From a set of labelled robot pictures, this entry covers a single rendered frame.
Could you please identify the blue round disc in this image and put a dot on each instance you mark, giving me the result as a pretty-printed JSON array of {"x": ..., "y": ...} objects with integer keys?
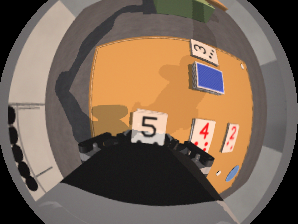
[{"x": 232, "y": 173}]

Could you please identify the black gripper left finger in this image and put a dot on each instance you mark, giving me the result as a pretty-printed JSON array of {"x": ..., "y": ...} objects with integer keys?
[{"x": 89, "y": 147}]

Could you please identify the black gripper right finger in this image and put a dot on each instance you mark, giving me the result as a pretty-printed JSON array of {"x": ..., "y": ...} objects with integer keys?
[{"x": 202, "y": 159}]

